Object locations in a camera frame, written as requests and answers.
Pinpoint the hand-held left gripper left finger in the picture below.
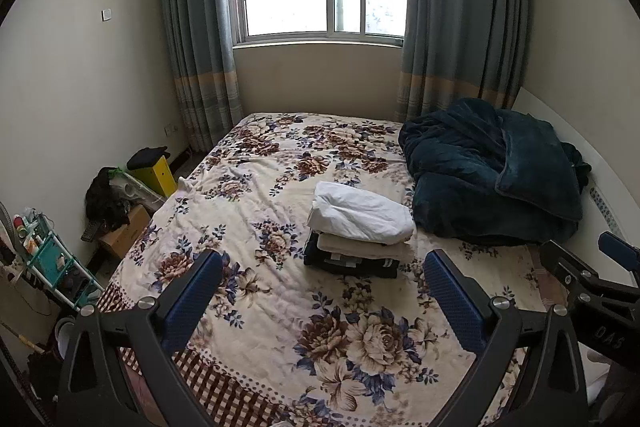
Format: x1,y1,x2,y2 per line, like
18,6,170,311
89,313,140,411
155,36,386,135
56,248,224,427

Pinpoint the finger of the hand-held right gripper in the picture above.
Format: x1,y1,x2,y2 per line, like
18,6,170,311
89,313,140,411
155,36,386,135
598,231,640,271
539,240,604,296

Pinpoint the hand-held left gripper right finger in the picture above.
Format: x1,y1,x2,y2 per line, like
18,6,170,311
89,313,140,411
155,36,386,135
423,248,590,427

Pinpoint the white t-shirt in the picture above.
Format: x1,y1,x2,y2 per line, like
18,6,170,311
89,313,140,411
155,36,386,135
306,181,416,247

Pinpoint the white headboard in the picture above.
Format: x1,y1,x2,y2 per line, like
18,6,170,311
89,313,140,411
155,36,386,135
512,87,640,260

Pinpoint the cardboard box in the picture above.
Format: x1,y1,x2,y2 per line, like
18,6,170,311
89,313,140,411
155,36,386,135
97,205,151,261

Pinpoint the black folded garment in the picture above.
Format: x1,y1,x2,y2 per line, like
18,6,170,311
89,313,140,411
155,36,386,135
303,231,401,281

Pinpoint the bed with floral quilt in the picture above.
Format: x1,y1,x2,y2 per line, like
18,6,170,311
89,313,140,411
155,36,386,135
95,113,551,427

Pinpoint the dark teal plush blanket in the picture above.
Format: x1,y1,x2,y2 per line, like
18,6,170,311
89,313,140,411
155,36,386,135
398,97,592,248

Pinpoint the yellow box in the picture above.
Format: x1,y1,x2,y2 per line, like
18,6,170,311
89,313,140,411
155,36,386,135
133,154,171,198

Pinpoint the black bag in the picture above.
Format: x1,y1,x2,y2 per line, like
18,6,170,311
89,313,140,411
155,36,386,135
84,167,132,231

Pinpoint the teal storage rack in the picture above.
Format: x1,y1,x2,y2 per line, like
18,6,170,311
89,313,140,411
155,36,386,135
12,207,104,311

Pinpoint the black cloth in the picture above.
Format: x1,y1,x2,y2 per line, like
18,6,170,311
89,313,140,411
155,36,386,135
125,147,170,172

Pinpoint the broom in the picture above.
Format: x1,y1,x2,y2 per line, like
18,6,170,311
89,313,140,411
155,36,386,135
0,320,47,354

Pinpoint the teal striped curtain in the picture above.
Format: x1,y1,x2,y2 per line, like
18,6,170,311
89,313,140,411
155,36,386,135
394,0,531,124
159,0,245,153

